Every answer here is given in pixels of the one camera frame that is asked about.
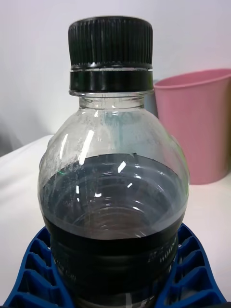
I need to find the pink plastic waste bin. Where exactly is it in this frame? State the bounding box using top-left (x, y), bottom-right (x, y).
top-left (154, 68), bottom-right (231, 185)

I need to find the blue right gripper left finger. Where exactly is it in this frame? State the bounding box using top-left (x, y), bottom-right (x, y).
top-left (3, 225), bottom-right (76, 308)

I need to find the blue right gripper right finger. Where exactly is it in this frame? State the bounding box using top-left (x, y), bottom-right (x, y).
top-left (156, 222), bottom-right (228, 308)

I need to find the clear bottle with black cap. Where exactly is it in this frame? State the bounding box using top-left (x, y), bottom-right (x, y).
top-left (37, 16), bottom-right (191, 308)

